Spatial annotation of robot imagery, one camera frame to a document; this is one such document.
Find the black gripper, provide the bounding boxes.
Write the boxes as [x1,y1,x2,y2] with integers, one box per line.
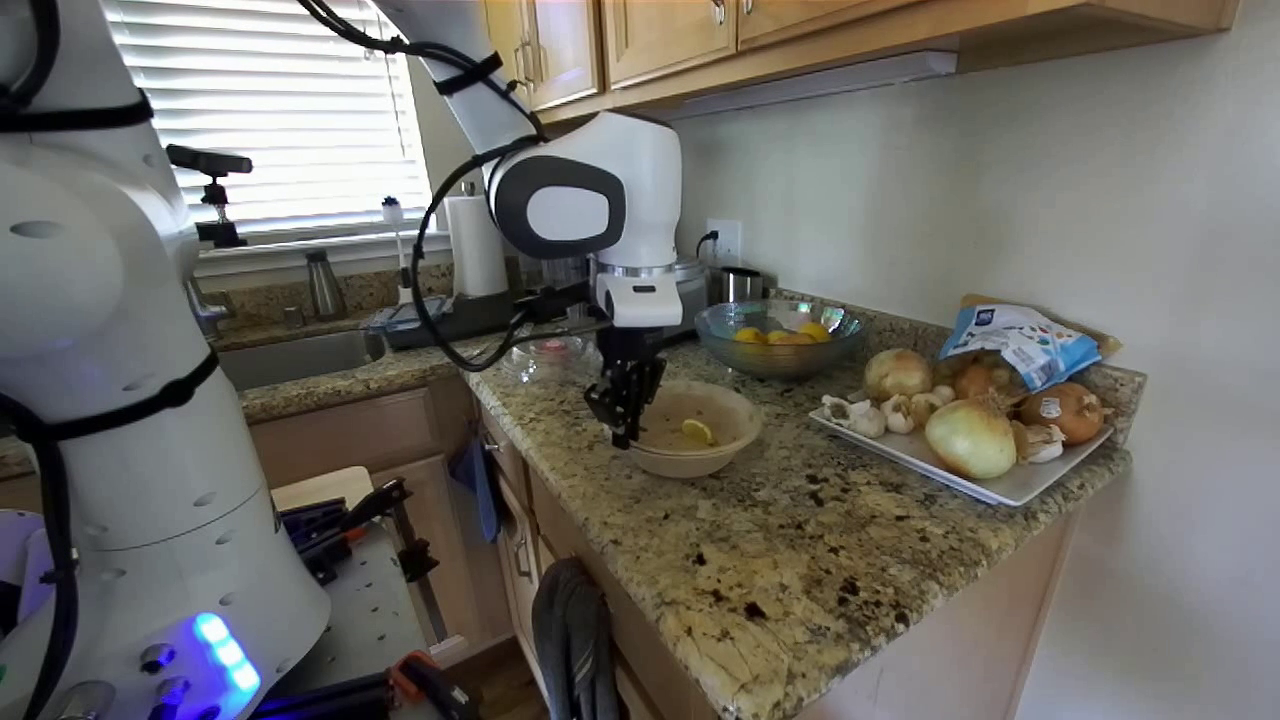
[581,353,670,452]

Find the beige ceramic bowl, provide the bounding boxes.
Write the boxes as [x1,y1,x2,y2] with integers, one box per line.
[619,375,768,458]
[628,432,763,485]

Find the glass lid red knob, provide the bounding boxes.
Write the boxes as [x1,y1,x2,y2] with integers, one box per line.
[504,328,606,392]

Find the blue-green glass bowl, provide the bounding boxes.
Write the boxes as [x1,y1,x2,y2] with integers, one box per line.
[693,296,869,383]

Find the blue hanging cloth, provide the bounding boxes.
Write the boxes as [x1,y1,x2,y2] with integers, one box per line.
[445,432,507,549]

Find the stainless steel cup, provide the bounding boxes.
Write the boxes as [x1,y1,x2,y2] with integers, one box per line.
[709,265,780,310]

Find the paper towel roll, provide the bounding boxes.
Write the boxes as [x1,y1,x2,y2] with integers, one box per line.
[445,190,514,302]

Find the wooden base cabinets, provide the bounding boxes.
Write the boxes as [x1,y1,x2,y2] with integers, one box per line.
[244,375,1077,720]

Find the gray hanging towel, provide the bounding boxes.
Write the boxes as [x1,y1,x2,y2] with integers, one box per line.
[530,554,632,720]

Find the white mushroom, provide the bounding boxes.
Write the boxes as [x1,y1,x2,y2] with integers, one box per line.
[1013,419,1074,469]
[841,395,893,439]
[882,383,935,436]

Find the white dish brush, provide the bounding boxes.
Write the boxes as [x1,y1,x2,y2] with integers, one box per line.
[380,190,426,309]

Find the chrome faucet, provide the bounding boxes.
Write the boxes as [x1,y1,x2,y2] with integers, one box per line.
[301,249,353,325]

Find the black orange clamp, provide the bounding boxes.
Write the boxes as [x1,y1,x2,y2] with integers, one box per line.
[252,648,491,720]

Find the white work table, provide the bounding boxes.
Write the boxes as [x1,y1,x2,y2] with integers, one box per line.
[269,458,454,695]

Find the steel sink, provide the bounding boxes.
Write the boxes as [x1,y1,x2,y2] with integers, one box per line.
[213,315,391,392]

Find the large yellow onion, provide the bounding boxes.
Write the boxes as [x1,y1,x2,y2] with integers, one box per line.
[921,395,1025,485]

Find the brown shallot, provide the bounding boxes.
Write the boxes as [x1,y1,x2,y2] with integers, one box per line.
[952,355,1033,416]
[1017,381,1118,452]

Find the white rectangular plate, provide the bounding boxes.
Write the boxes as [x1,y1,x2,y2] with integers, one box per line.
[807,392,1118,513]

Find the blue white snack bag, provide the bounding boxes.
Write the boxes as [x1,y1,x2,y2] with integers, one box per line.
[935,293,1125,395]

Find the wooden upper cabinets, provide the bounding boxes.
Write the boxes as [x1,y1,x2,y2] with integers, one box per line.
[473,0,1245,136]

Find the white window blinds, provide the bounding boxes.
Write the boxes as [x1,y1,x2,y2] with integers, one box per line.
[99,0,441,250]

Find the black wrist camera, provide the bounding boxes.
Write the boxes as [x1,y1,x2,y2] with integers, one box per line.
[587,319,675,362]

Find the white wall outlet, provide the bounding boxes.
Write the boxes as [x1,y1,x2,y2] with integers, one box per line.
[704,215,753,273]

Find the black camera on stand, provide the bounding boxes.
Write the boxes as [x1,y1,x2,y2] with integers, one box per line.
[159,138,256,250]

